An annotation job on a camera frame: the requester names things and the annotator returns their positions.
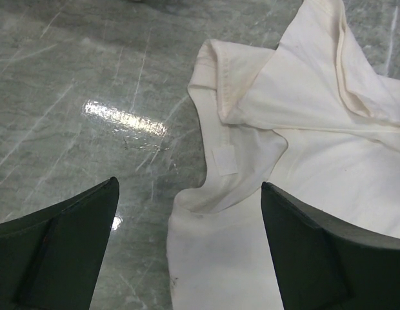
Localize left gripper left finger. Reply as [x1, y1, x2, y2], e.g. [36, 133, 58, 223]
[0, 177, 119, 309]

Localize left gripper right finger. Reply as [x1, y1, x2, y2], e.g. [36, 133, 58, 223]
[261, 183, 400, 309]

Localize cream white t shirt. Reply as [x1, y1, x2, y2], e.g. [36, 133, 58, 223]
[166, 1, 400, 309]

